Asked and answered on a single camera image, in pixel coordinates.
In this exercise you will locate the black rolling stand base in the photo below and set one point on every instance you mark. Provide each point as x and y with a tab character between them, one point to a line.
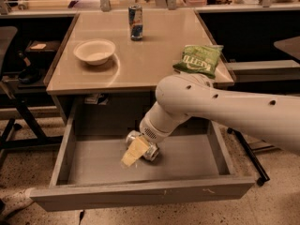
263	176

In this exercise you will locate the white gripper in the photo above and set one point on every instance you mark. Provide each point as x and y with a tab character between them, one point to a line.
150	130

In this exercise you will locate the white paper bowl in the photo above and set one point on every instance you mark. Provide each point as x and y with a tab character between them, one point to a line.
94	52

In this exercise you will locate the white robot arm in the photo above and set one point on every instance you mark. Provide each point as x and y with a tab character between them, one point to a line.
272	118

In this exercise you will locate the crushed 7up can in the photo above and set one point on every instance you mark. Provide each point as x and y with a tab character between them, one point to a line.
152	151

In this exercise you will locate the tall Red Bull can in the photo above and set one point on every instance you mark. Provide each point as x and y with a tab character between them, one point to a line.
135	20

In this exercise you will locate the grey counter cabinet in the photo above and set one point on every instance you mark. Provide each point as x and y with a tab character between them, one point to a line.
137	66

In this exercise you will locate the green chip bag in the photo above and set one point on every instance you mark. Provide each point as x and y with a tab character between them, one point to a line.
200	59

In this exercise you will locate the grey open drawer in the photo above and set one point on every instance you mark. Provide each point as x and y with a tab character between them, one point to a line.
192	165

